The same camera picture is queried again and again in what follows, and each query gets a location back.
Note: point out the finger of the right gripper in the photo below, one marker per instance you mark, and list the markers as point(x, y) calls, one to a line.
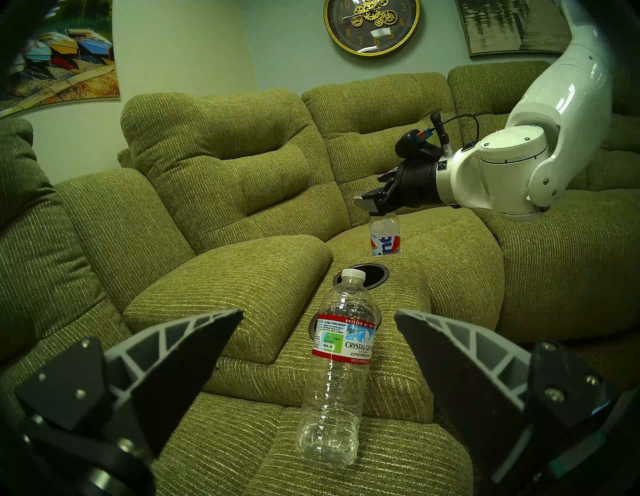
point(389, 177)
point(374, 202)

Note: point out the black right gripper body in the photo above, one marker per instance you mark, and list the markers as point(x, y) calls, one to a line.
point(420, 182)

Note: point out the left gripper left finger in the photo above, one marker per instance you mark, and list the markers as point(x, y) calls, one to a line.
point(165, 380)

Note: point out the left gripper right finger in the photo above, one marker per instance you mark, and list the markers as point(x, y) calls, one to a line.
point(465, 385)

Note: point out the clear blue-labelled plastic bottle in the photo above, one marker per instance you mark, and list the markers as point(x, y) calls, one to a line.
point(385, 240)

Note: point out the clear red-banded water bottle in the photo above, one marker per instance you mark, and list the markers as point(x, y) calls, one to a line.
point(335, 380)

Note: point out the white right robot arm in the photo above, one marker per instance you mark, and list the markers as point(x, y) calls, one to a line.
point(575, 100)

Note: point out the olive green fabric sofa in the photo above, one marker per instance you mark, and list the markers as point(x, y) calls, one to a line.
point(225, 150)

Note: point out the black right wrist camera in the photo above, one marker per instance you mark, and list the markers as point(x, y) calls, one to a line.
point(414, 145)

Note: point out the gold-rimmed gear wall clock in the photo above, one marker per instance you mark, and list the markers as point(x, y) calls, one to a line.
point(350, 35)

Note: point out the grey lake wall picture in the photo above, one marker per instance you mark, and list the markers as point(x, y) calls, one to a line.
point(500, 25)

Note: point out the colourful boats wall painting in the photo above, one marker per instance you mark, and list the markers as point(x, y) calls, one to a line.
point(75, 60)

